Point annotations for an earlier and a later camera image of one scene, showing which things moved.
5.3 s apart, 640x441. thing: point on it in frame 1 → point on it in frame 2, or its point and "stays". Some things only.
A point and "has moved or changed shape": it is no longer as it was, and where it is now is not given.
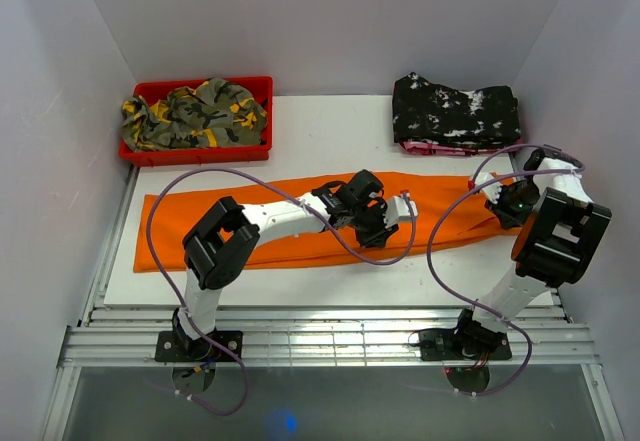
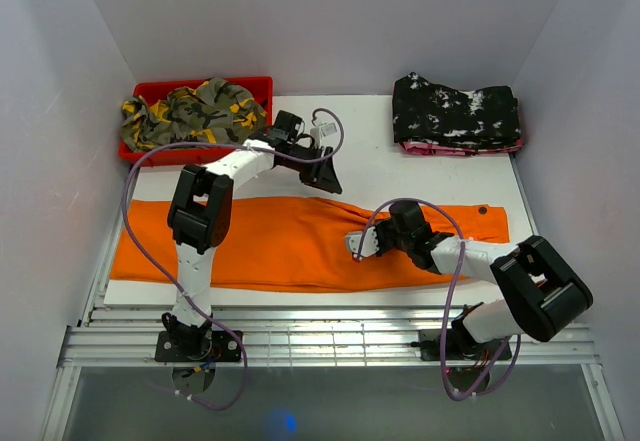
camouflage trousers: [217, 112] stays
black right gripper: [507, 219] → [379, 227]
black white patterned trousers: [422, 112] stays
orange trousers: [410, 213] has moved or changed shape
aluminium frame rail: [127, 335] stays
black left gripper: [378, 238] → [322, 175]
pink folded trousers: [432, 148] stays
